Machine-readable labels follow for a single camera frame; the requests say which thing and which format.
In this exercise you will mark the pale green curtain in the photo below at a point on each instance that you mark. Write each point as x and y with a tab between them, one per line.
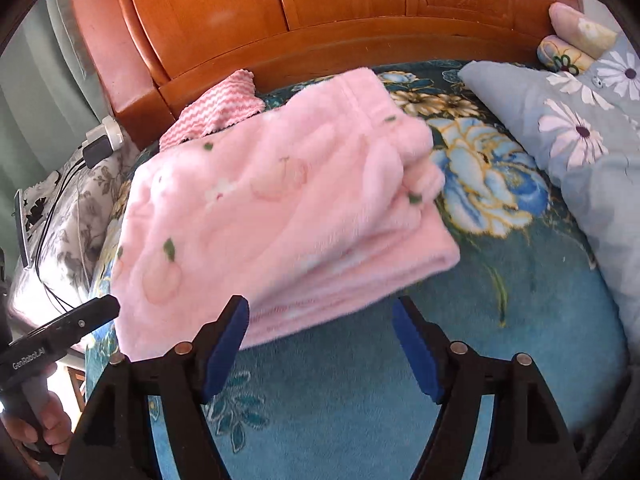
40	85

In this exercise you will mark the person's left hand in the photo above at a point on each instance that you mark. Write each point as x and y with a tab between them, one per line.
56	425

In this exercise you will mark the carved wooden headboard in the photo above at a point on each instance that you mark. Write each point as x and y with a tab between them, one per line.
325	10

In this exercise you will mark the pink floral pillow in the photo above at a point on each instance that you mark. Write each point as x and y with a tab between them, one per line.
580	27

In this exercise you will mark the pink fleece pants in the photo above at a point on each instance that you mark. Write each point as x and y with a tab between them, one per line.
260	220

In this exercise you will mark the grey daisy print quilt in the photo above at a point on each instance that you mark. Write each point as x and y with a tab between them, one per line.
590	185

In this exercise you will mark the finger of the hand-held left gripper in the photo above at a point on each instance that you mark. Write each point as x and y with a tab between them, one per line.
92	317

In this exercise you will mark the black charger plug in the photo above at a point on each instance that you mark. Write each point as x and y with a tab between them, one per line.
97	152

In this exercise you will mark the blue floral bed sheet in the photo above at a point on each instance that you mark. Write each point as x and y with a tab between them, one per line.
500	310

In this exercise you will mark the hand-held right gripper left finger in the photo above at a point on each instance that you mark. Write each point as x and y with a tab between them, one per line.
227	347

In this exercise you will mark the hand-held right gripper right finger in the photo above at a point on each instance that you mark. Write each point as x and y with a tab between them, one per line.
415	350

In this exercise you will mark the yellow floral pillow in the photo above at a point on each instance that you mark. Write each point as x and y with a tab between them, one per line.
560	55

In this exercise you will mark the white plug adapter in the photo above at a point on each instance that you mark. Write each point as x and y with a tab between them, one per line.
107	132

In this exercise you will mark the pink white striped cloth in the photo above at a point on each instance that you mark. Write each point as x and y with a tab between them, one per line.
210	110

